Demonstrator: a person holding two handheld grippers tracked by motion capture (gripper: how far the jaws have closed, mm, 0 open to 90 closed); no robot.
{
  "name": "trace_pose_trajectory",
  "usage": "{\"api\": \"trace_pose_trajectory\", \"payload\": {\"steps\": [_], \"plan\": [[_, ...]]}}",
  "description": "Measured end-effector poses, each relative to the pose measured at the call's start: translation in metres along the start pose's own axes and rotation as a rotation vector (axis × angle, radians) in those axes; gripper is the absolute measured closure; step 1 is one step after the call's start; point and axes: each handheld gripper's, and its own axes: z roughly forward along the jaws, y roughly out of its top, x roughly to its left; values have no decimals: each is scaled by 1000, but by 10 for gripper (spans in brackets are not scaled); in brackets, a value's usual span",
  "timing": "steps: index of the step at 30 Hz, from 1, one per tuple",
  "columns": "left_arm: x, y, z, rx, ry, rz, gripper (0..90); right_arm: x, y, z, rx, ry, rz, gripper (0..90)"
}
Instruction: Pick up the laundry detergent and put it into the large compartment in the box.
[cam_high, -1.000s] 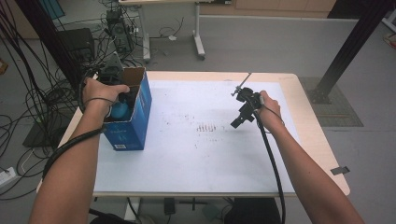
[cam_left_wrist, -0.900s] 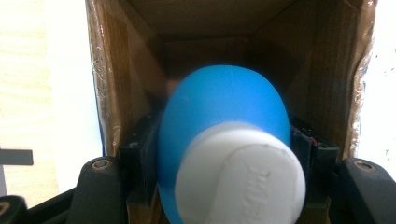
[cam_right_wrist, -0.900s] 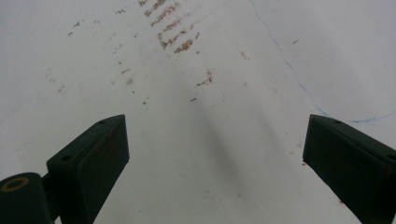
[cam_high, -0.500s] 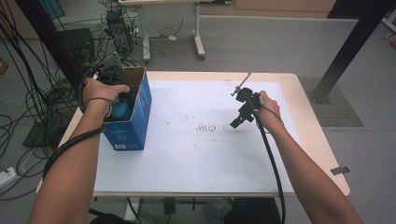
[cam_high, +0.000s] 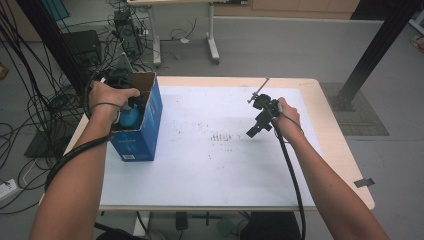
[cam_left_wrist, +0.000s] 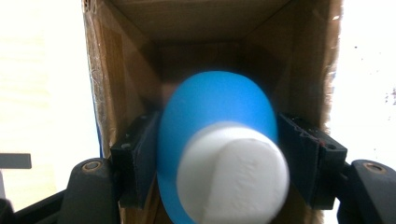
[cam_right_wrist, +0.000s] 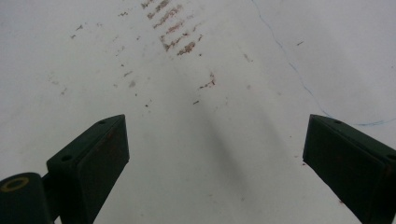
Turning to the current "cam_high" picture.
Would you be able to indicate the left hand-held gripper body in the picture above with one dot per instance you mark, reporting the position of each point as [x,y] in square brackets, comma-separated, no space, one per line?
[120,76]

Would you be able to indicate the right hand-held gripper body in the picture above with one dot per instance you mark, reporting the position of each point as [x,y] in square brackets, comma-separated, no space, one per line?
[271,108]

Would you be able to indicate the blue liquid bottle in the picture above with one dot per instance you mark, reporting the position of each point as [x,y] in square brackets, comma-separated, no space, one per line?
[130,118]

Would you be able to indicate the blue cardboard box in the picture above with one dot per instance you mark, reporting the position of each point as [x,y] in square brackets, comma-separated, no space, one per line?
[146,133]

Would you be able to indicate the person's left hand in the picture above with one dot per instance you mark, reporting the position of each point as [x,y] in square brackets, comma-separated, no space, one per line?
[106,96]

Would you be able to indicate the person's right hand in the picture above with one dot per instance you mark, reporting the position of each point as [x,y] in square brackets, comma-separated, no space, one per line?
[290,125]

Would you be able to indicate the thin metal rod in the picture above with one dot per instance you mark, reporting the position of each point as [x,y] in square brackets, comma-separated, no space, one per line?
[260,88]

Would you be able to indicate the black computer tower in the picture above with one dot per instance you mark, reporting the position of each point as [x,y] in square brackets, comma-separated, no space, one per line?
[128,36]

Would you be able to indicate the black equipment box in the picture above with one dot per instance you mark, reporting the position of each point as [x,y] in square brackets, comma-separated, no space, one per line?
[83,46]

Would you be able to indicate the white table sheet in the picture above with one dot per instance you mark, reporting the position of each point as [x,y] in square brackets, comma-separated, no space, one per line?
[216,173]

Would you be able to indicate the teal panel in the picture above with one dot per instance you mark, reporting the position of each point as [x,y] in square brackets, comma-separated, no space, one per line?
[56,8]

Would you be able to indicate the person's dark trousers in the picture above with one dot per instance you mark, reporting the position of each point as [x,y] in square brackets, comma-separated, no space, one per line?
[266,230]

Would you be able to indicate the small black box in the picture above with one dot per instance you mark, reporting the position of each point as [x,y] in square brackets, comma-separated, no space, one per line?
[181,220]

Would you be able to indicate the grey tape strip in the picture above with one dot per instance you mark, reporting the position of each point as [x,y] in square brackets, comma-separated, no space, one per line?
[364,182]

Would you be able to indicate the white power strip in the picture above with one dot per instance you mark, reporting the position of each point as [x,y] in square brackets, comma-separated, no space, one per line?
[7,190]

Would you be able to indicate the red and white shoe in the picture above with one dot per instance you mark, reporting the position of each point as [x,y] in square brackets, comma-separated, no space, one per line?
[418,43]

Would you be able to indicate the black metal frame post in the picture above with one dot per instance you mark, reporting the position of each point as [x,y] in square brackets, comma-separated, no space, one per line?
[56,50]
[376,46]

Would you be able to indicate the black floor base plate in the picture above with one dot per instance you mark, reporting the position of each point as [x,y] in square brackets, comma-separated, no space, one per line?
[43,146]

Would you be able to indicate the white desk frame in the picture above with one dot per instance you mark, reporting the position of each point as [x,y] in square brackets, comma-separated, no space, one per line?
[211,20]

